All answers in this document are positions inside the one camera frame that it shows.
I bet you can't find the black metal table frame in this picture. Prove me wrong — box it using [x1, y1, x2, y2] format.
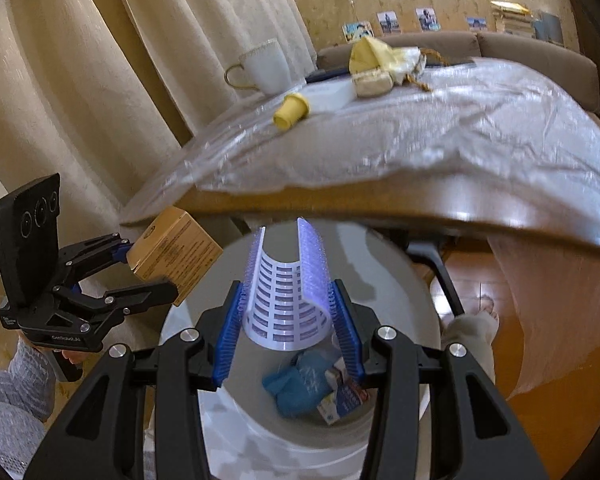
[380, 230, 466, 316]

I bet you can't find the stack of books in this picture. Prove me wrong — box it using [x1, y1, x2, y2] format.
[490, 0, 536, 38]

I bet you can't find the white flat box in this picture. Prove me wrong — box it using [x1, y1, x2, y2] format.
[302, 80, 357, 113]

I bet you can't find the person's left hand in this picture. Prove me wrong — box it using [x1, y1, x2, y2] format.
[60, 346, 88, 367]

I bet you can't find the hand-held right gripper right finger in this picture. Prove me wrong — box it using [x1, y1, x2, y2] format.
[330, 280, 551, 480]

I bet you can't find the brown sofa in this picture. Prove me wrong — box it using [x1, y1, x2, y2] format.
[316, 30, 600, 111]

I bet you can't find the brown cardboard box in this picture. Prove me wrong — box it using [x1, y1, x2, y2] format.
[126, 205, 225, 308]

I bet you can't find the cream patterned curtain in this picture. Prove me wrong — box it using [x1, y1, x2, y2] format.
[0, 0, 316, 311]

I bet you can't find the person's leg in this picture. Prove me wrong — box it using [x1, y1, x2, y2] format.
[440, 295, 501, 391]

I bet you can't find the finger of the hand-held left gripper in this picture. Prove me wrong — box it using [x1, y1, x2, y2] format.
[52, 280, 178, 331]
[55, 233, 133, 291]

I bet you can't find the yellow paper bag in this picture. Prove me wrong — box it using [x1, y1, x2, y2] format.
[349, 37, 451, 92]

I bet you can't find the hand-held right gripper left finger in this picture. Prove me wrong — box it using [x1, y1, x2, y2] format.
[22, 282, 246, 480]

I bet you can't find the small blue printed carton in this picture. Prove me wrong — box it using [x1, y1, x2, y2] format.
[317, 357, 371, 426]

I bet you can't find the yellow plastic cup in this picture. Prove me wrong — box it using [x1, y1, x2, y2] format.
[272, 92, 312, 132]

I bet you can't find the white round trash bin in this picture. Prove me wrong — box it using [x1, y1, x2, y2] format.
[152, 217, 443, 480]

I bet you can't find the light blue plastic bag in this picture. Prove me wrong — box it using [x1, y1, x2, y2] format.
[262, 350, 346, 418]

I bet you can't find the beige crumpled wrapper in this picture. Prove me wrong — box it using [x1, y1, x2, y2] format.
[352, 70, 395, 98]

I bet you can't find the person's left forearm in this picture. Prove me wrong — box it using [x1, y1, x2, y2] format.
[0, 337, 68, 471]

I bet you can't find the white mug with gold handle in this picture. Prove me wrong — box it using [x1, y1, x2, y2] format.
[224, 38, 292, 96]

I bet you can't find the clear plastic table sheet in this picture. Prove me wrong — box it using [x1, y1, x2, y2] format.
[120, 57, 600, 401]

